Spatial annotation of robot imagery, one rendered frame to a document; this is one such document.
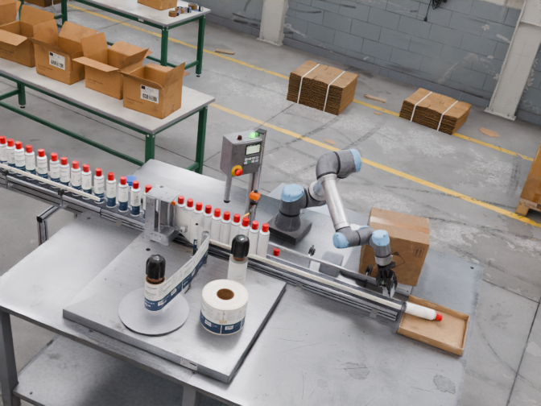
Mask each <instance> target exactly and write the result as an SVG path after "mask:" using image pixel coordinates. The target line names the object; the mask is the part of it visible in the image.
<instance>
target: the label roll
mask: <svg viewBox="0 0 541 406"><path fill-rule="evenodd" d="M248 297H249V295H248V292H247V290H246V288H245V287H244V286H242V285H241V284H240V283H238V282H236V281H233V280H214V281H212V282H210V283H208V284H206V285H205V287H204V289H203V292H202V300H201V308H200V323H201V324H202V325H203V327H204V328H205V329H206V330H208V331H209V332H211V333H213V334H218V335H230V334H235V333H236V332H238V331H239V330H241V329H242V327H243V326H244V324H245V319H246V309H247V303H248Z"/></svg>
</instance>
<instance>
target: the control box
mask: <svg viewBox="0 0 541 406"><path fill-rule="evenodd" d="M251 133H254V136H255V131H254V130H247V131H243V132H238V133H232V134H228V135H223V141H222V149H221V165H220V169H221V170H222V171H223V173H224V174H226V175H227V177H228V178H231V177H235V176H236V175H235V170H236V169H237V168H240V169H241V170H242V174H241V176H242V175H245V174H250V173H254V172H258V168H259V162H260V156H259V161H258V162H257V163H253V164H246V165H243V163H244V158H246V157H251V156H255V155H261V150H262V139H261V138H260V136H258V137H257V136H255V138H254V139H251V138H250V134H251ZM239 135H241V136H242V141H237V137H238V136H239ZM252 143H261V147H260V152H259V153H255V154H251V155H245V153H246V145H248V144H252Z"/></svg>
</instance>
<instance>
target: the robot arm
mask: <svg viewBox="0 0 541 406"><path fill-rule="evenodd" d="M360 170H361V157H360V154H359V152H358V151H357V150H355V149H349V150H342V151H328V152H325V153H324V154H323V155H322V156H321V157H320V158H319V159H318V161H317V164H316V179H317V181H314V182H312V183H311V184H310V185H309V186H308V187H302V186H301V185H299V184H289V185H287V186H285V187H284V188H283V191H282V193H281V199H280V205H279V211H278V213H277V214H276V216H275V220H274V224H275V226H276V227H277V228H278V229H280V230H282V231H286V232H294V231H297V230H299V229H300V227H301V218H300V210H301V209H306V208H311V207H321V206H323V205H327V206H328V211H329V213H330V216H331V219H332V223H333V226H334V229H335V231H336V233H335V234H334V235H333V237H332V240H333V241H332V242H333V245H334V246H335V248H337V249H343V248H348V247H357V246H362V245H369V246H371V247H373V249H374V256H375V261H376V264H377V266H378V275H377V278H376V282H377V281H378V282H377V288H378V286H380V287H382V290H383V291H382V295H383V296H385V295H386V296H387V297H388V298H392V296H393V295H394V292H395V289H396V287H397V285H398V279H397V276H395V272H394V271H393V270H391V268H393V267H395V262H393V261H392V258H393V256H392V255H391V251H390V238H389V235H388V233H387V231H385V230H375V229H374V228H372V227H370V226H362V227H360V228H359V229H358V230H352V229H351V226H350V224H349V219H348V216H347V213H346V211H345V207H344V204H343V201H342V198H341V194H340V191H339V188H338V186H337V183H338V182H339V181H340V180H341V179H345V178H347V177H348V176H349V175H350V174H351V173H354V172H355V173H356V172H360ZM389 288H390V291H389Z"/></svg>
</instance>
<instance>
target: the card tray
mask: <svg viewBox="0 0 541 406"><path fill-rule="evenodd" d="M407 302H408V303H411V304H414V305H419V306H422V307H425V308H428V309H433V310H435V311H436V313H440V314H442V316H443V317H442V320H441V321H437V320H435V319H434V320H432V321H431V320H428V319H425V318H422V317H417V316H414V315H411V314H408V313H403V317H402V320H401V323H400V326H399V330H398V332H397V334H402V335H404V336H406V337H409V338H413V339H415V340H417V341H420V342H424V343H426V344H428V345H431V346H435V347H437V348H440V349H442V350H446V351H448V352H451V353H454V354H457V355H460V356H461V355H462V353H463V350H464V347H465V339H466V334H467V330H468V325H469V318H470V315H468V314H466V313H462V312H459V311H456V310H454V309H450V308H447V307H445V306H443V305H440V304H436V303H433V302H431V301H428V300H424V299H421V298H418V297H416V296H412V295H409V298H408V301H407Z"/></svg>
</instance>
